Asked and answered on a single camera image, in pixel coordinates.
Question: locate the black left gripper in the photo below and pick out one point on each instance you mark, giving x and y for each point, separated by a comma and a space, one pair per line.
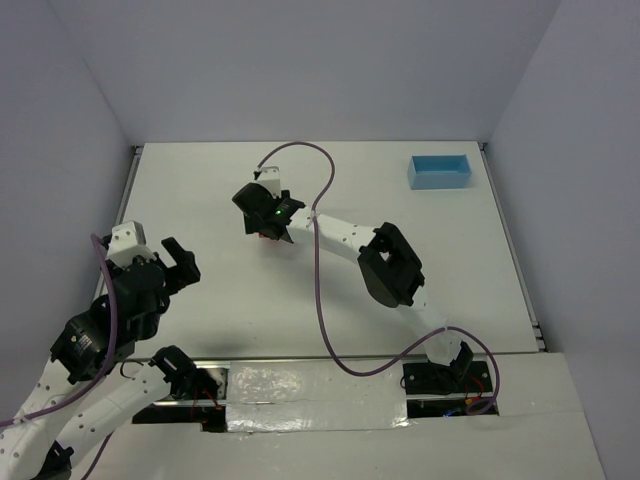
170, 267

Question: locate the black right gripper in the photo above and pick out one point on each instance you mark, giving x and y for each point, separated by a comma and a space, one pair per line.
261, 220

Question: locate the blue plastic bin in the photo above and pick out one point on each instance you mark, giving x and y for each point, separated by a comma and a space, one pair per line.
437, 172

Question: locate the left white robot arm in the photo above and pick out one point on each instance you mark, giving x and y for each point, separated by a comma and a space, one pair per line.
49, 434

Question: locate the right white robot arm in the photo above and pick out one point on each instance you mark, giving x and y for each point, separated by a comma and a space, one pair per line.
390, 268

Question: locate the silver tape sheet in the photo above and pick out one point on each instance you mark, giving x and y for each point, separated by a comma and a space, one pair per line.
313, 396

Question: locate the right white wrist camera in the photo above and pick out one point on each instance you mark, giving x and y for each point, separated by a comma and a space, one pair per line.
269, 178

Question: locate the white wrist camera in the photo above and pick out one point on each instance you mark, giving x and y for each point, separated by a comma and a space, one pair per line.
269, 178
128, 242

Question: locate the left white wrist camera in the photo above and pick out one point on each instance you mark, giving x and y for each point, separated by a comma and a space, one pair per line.
128, 242

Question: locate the left aluminium table rail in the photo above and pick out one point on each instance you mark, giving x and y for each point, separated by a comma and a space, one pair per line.
106, 187

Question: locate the aluminium table rail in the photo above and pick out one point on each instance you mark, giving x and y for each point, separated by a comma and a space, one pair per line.
538, 333
106, 187

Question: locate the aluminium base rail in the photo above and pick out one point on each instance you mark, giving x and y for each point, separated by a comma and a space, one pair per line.
201, 410

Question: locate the right aluminium table rail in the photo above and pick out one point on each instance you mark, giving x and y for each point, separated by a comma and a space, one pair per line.
538, 333

